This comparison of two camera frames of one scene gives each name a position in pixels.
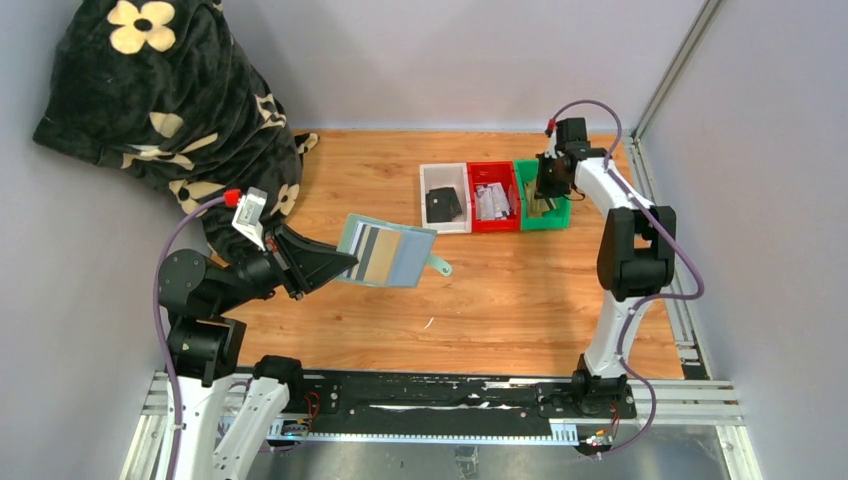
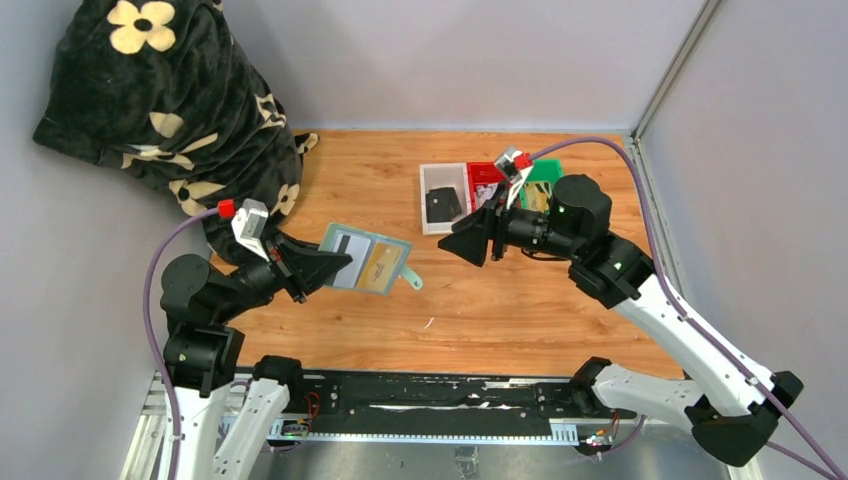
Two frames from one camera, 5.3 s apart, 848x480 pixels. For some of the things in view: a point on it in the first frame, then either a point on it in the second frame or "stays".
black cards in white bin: (442, 205) stays
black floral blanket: (166, 91) stays
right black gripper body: (550, 175) -> (496, 233)
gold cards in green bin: (535, 206) stays
